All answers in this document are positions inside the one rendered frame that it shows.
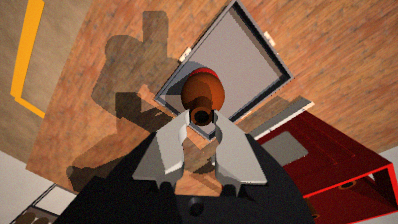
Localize dark red open crate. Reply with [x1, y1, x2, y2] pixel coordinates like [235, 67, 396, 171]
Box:
[256, 110, 398, 224]

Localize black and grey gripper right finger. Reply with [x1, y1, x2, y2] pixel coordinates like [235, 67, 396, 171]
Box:
[212, 109, 315, 224]

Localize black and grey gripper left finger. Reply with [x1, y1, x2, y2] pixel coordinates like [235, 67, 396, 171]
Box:
[80, 109, 192, 224]

